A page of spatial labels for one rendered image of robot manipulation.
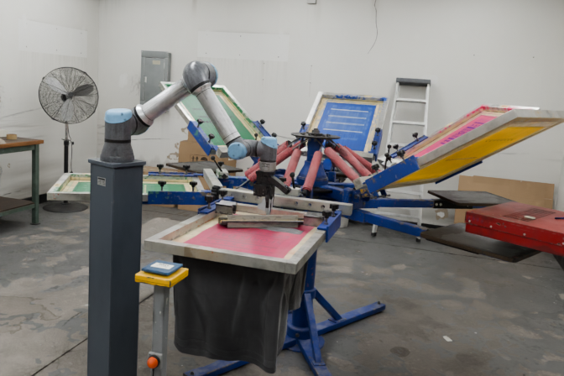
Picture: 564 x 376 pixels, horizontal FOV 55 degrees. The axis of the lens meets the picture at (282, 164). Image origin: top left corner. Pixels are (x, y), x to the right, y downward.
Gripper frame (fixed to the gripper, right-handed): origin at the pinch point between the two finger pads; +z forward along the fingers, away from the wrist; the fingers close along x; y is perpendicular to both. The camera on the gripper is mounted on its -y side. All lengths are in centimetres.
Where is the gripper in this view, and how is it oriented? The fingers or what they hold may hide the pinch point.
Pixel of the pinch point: (268, 214)
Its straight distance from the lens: 251.7
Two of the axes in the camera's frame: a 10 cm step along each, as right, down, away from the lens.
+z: -0.6, 9.9, 1.4
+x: -2.8, 1.2, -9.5
